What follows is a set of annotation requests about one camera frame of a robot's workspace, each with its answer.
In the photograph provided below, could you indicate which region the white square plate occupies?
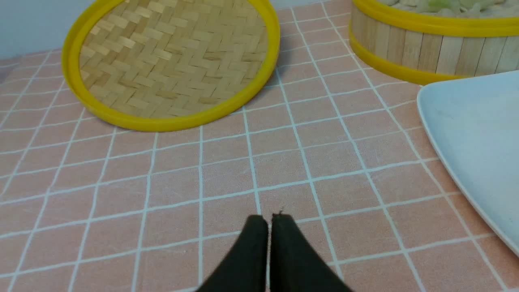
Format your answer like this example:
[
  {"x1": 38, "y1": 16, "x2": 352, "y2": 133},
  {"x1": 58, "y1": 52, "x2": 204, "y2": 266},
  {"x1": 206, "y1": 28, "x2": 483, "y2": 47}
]
[{"x1": 417, "y1": 70, "x2": 519, "y2": 254}]

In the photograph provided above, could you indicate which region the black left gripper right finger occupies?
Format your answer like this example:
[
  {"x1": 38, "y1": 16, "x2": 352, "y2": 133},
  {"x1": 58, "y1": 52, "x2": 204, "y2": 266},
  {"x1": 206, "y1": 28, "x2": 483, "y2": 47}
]
[{"x1": 270, "y1": 214, "x2": 352, "y2": 292}]

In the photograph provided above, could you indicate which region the yellow rimmed bamboo steamer lid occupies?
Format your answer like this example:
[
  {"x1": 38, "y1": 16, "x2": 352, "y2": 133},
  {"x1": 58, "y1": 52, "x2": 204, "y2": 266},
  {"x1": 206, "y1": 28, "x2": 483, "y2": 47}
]
[{"x1": 62, "y1": 0, "x2": 281, "y2": 132}]

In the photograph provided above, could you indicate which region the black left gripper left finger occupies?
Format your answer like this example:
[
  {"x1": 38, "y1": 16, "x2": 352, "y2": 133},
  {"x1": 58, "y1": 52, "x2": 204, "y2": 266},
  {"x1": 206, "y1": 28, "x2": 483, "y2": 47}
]
[{"x1": 197, "y1": 215, "x2": 268, "y2": 292}]

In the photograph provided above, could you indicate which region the yellow rimmed bamboo steamer basket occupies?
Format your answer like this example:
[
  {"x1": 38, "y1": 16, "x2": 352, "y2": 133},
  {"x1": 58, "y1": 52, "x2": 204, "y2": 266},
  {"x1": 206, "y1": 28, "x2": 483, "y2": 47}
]
[{"x1": 349, "y1": 0, "x2": 519, "y2": 85}]

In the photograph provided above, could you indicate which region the pink checkered tablecloth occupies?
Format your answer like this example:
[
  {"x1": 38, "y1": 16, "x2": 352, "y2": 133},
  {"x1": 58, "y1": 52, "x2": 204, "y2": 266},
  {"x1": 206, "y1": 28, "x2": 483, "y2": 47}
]
[{"x1": 0, "y1": 0, "x2": 518, "y2": 292}]

